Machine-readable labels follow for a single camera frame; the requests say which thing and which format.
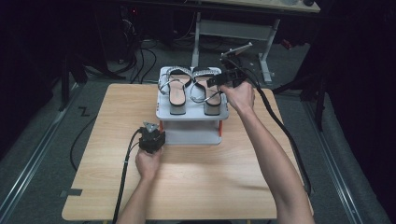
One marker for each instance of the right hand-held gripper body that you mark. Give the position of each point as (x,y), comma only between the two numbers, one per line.
(235,76)

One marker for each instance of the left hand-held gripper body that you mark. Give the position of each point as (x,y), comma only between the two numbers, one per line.
(150,141)

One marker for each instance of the white two-tier shoe rack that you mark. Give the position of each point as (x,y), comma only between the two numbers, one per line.
(190,132)

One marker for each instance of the person's right hand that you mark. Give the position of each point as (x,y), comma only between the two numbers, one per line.
(239,98)

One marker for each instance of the person's left hand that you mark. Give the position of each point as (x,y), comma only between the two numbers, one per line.
(148,165)

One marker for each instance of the white-legged background desk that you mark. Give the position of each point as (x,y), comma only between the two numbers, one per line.
(236,29)

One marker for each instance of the small red object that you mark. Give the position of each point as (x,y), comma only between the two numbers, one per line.
(287,44)

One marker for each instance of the black metal stand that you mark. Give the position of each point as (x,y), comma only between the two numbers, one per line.
(65,84)
(319,99)

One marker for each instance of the grey tape strip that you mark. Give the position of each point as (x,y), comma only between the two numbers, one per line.
(71,192)

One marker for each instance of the metal floor rail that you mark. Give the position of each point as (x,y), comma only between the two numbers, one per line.
(34,155)
(336,174)

